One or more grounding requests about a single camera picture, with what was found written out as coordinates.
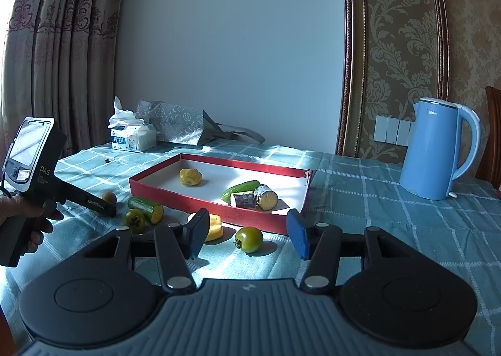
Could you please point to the small whole green cucumber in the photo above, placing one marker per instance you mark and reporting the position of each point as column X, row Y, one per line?
column 238, row 190

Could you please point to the red shallow cardboard box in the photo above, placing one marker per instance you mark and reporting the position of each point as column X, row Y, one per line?
column 211, row 184

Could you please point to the green tomato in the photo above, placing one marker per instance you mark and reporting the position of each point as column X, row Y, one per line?
column 250, row 240
column 135, row 222

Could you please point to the grey patterned paper bag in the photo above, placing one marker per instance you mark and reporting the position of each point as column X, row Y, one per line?
column 176, row 123

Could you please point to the white tissue pack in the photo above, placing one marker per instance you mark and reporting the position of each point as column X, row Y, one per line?
column 131, row 137

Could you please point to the yellow ridged corn piece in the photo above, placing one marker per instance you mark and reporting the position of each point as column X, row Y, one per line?
column 190, row 177

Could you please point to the yellow bell pepper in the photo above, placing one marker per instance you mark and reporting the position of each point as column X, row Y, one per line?
column 214, row 227

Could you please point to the beige patterned curtain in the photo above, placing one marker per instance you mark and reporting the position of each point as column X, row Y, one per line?
column 58, row 55

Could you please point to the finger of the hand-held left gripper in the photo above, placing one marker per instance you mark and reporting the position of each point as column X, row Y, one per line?
column 110, row 210

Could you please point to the cut green cucumber piece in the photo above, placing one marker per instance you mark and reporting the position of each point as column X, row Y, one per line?
column 145, row 208

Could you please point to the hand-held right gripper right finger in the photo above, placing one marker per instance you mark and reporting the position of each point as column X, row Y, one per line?
column 299, row 234

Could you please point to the small brown round fruit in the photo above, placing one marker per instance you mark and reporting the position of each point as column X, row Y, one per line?
column 109, row 197

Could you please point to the person's left hand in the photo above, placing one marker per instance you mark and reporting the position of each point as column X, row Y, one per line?
column 15, row 209

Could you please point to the brown wooden chair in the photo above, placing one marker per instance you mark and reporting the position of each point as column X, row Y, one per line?
column 491, row 137

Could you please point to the blue electric kettle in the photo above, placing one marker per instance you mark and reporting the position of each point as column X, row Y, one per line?
column 430, row 152

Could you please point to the grey wall switch panel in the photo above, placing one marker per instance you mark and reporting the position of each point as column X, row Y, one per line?
column 393, row 129

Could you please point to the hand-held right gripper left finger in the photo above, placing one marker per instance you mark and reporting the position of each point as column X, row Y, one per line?
column 197, row 234

